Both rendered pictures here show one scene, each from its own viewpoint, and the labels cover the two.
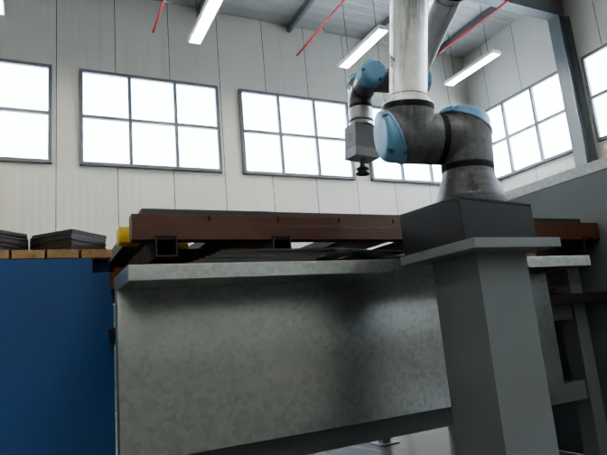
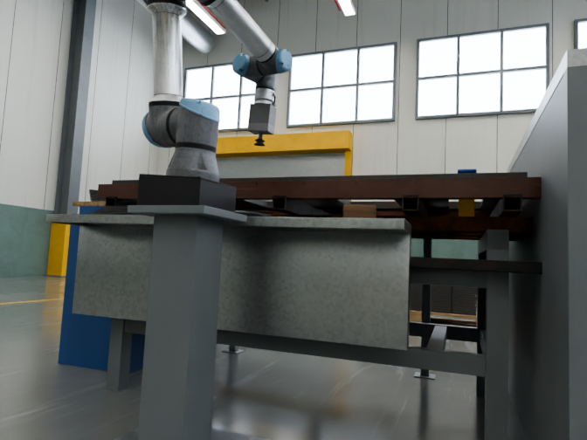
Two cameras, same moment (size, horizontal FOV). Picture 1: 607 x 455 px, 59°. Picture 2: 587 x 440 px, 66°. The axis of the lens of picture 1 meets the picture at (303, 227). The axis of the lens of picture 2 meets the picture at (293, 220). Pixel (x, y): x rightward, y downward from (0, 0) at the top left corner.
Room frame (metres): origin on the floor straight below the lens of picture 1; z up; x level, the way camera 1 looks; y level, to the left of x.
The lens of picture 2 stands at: (0.53, -1.52, 0.56)
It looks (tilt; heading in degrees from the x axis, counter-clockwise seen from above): 5 degrees up; 47
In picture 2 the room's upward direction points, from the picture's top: 3 degrees clockwise
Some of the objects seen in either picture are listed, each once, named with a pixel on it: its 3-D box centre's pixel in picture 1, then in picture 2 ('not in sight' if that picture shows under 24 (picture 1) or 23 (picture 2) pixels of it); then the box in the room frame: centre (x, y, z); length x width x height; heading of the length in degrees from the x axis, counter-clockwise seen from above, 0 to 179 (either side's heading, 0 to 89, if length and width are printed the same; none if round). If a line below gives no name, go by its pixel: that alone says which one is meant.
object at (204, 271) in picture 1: (387, 270); (213, 223); (1.37, -0.20, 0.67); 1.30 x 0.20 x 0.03; 117
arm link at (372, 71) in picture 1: (374, 78); (252, 67); (1.46, -0.25, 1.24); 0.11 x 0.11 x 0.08; 10
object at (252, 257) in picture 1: (253, 261); (135, 213); (1.24, 0.12, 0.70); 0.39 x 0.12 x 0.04; 117
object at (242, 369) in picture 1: (378, 347); (221, 278); (1.44, -0.17, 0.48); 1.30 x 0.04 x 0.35; 117
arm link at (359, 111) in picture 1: (361, 116); (265, 97); (1.56, -0.21, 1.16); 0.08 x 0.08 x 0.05
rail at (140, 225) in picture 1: (415, 230); (282, 190); (1.57, -0.33, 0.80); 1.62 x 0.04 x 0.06; 117
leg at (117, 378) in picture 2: not in sight; (123, 304); (1.30, 0.33, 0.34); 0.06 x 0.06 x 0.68; 27
